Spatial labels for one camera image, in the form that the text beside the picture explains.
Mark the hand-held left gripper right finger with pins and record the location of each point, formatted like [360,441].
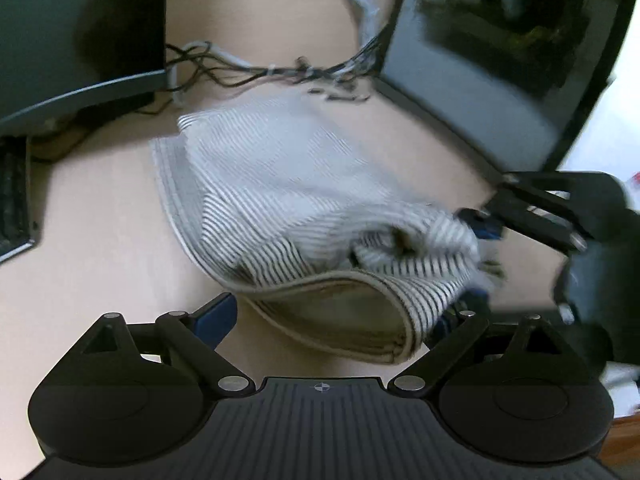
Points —
[465,331]

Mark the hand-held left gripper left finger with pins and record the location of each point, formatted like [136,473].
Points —
[216,317]

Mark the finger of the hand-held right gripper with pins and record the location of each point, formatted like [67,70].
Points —
[481,226]
[535,183]

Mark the striped white grey garment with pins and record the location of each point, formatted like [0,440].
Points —
[300,210]

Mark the black glossy computer monitor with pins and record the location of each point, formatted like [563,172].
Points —
[500,45]

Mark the black keyboard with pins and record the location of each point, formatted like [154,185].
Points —
[12,205]

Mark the dark computer monitor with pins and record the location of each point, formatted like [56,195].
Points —
[75,25]

